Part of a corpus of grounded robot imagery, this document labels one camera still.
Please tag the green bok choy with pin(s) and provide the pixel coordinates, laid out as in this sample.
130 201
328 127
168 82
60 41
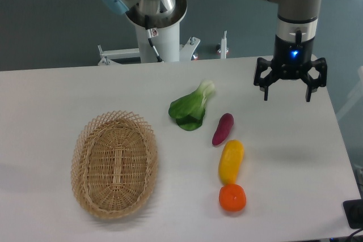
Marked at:
189 111

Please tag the woven wicker basket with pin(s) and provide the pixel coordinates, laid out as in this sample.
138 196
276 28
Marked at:
115 165

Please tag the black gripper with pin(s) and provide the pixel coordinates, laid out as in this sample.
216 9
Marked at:
291 61

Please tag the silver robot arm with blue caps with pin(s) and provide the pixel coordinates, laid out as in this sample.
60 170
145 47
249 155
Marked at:
157 26

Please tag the black device at table edge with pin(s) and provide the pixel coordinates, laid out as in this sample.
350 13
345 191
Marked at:
353 213

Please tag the purple sweet potato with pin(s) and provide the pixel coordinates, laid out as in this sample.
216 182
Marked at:
223 129

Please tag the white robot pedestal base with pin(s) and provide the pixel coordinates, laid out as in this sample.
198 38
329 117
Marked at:
154 45

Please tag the yellow mango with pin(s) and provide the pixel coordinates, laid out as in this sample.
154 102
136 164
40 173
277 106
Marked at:
230 161

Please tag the orange tangerine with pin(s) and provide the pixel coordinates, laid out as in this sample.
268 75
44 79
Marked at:
232 198

